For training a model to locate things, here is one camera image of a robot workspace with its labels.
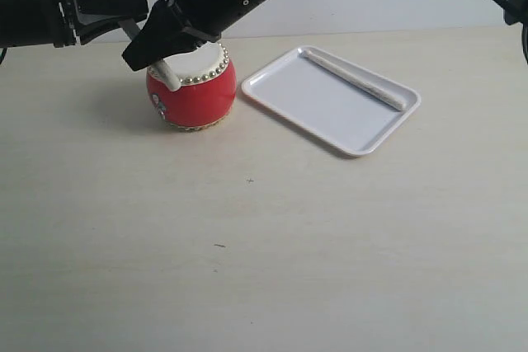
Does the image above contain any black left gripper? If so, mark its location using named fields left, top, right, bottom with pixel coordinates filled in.
left=1, top=0, right=149, bottom=48

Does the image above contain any white drumstick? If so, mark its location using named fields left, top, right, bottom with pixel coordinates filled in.
left=118, top=18, right=182, bottom=92
left=303, top=50, right=407, bottom=112

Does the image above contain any white drumstick front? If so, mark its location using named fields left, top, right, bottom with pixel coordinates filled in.
left=303, top=50, right=407, bottom=112

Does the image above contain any small red drum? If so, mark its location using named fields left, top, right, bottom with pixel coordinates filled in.
left=146, top=43, right=237, bottom=129

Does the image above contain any white plastic tray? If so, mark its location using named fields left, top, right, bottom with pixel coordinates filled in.
left=240, top=45, right=422, bottom=157

